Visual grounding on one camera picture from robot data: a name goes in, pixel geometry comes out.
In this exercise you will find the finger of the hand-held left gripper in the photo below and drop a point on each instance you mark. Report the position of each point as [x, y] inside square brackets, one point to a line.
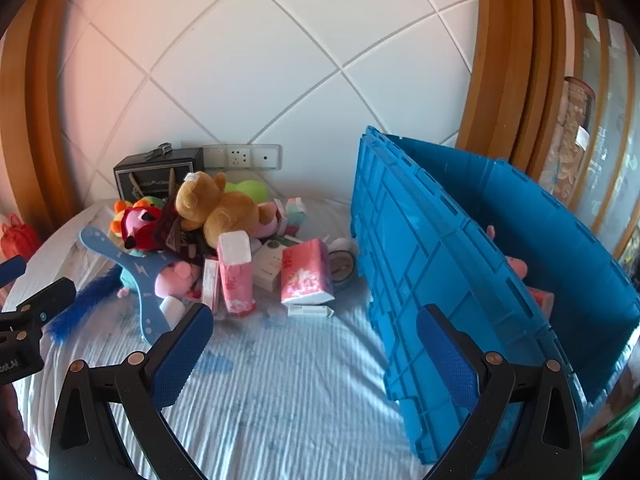
[11, 270]
[52, 300]

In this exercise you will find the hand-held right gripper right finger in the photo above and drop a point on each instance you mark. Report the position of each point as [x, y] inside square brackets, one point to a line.
[447, 355]

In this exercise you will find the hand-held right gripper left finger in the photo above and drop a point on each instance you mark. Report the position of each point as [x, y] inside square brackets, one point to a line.
[177, 355]

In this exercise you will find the pink pig plush blue shirt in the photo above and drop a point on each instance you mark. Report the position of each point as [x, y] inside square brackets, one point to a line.
[175, 277]

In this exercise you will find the blue plastic paddle toy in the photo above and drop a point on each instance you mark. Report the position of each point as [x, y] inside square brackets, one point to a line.
[135, 270]

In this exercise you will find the tall pink tissue pack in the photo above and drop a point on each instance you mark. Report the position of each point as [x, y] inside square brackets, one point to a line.
[236, 275]

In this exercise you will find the blue plastic storage crate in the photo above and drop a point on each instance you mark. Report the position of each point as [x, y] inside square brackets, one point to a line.
[430, 240]

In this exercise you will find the maroon white knitted scarf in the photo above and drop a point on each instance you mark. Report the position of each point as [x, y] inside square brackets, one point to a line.
[175, 237]

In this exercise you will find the large pink tissue pack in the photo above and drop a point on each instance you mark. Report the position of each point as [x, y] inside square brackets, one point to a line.
[305, 272]

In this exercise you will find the brown teddy bear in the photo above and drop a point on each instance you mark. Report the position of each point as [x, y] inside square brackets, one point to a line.
[225, 210]

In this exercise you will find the person's left forearm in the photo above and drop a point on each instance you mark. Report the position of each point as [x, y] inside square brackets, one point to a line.
[12, 425]

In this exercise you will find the striped cloth covered desktop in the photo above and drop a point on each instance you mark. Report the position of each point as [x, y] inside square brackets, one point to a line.
[300, 385]

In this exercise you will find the blue feather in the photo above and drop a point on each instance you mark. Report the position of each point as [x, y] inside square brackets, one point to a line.
[85, 305]

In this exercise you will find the yellow orange plush toy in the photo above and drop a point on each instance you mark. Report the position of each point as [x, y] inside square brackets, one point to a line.
[120, 220]

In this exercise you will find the pink pig plush red dress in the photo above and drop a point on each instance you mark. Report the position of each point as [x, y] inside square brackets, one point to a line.
[142, 232]

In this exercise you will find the white box green logo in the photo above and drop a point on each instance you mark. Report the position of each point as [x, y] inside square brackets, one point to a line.
[267, 265]

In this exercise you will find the white tape roll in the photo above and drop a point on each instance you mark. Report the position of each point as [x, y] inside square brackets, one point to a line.
[342, 244]

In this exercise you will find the black gift box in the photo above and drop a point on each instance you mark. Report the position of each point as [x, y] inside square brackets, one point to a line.
[145, 175]

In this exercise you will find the green ball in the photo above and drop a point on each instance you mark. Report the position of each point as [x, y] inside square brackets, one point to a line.
[250, 191]

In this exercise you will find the grey metal clip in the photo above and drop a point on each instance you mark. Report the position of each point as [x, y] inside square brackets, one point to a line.
[159, 151]

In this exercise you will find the pink mint tissue pack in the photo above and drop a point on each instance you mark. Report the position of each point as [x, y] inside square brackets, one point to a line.
[296, 215]

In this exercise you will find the green cloth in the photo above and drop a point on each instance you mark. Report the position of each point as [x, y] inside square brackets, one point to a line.
[617, 445]

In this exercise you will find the patterned rolled carpet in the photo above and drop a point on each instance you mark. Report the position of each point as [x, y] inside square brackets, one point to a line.
[575, 125]

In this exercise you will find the frosted glass wooden door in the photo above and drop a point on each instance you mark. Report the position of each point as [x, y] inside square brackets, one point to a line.
[612, 135]

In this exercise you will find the wooden door frame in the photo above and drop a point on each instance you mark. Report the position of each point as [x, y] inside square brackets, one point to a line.
[55, 85]
[505, 60]

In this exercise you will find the white wall socket panel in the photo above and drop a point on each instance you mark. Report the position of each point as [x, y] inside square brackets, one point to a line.
[240, 156]

